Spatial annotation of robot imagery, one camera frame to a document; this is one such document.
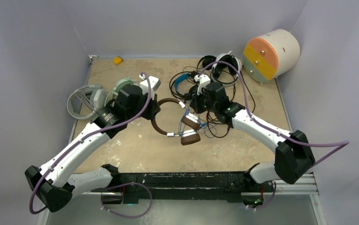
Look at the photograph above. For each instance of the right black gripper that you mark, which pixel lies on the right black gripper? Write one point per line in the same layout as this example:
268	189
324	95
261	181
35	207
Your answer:
195	102

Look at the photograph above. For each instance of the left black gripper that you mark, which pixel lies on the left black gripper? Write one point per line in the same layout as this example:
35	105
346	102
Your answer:
154	108

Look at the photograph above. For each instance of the mint green headphones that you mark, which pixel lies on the mint green headphones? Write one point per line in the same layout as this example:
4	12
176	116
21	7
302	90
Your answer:
113	94

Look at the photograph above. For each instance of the brown headphones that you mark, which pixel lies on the brown headphones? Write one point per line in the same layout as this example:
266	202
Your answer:
177	121

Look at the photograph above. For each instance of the white grey headphones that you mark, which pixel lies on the white grey headphones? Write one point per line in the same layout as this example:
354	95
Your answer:
92	96

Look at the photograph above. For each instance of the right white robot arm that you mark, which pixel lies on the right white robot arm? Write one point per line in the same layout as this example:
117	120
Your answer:
292	159

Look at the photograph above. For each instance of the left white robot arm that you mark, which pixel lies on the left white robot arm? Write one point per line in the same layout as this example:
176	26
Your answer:
55	183

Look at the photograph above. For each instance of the white black headphones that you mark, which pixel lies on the white black headphones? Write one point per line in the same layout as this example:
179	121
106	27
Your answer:
227	61

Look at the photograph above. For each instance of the black blue headphones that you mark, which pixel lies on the black blue headphones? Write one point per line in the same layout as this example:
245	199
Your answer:
185	76

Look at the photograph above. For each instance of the small black on-ear headphones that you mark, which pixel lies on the small black on-ear headphones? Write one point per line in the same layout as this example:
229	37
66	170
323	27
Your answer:
205	61

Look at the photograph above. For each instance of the small yellow block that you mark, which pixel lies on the small yellow block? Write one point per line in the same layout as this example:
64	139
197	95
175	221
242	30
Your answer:
117	60

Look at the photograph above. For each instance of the round pastel drawer cabinet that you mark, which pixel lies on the round pastel drawer cabinet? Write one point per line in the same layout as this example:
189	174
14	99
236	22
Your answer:
269	55

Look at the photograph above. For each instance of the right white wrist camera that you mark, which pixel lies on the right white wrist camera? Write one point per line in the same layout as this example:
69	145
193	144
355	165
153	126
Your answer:
202	80

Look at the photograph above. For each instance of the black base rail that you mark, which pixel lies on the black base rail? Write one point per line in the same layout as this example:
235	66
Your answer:
233	186

